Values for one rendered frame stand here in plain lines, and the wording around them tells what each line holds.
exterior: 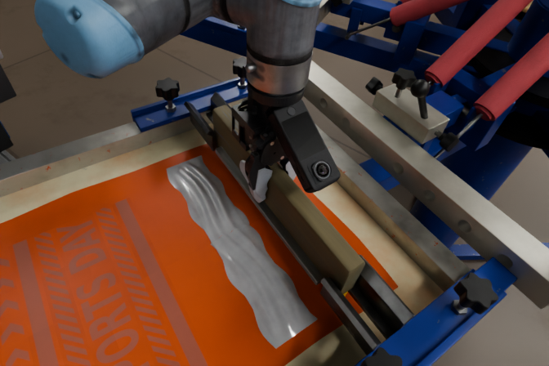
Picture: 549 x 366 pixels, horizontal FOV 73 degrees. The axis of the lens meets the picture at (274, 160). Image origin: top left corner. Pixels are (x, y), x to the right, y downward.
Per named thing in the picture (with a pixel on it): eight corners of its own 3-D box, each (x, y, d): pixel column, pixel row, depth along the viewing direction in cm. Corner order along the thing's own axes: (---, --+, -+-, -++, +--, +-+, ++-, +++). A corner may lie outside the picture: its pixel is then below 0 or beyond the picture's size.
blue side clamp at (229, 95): (145, 152, 72) (139, 124, 67) (136, 136, 74) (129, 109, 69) (274, 105, 84) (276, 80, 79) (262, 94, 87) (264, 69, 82)
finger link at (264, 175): (245, 181, 61) (255, 138, 55) (264, 206, 58) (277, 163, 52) (229, 186, 60) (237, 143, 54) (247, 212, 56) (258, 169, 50)
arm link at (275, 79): (326, 55, 41) (265, 74, 38) (319, 89, 45) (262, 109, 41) (287, 27, 45) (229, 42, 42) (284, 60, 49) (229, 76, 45)
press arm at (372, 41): (153, -3, 134) (150, -20, 130) (164, -8, 138) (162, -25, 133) (515, 110, 103) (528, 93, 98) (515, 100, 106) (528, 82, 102)
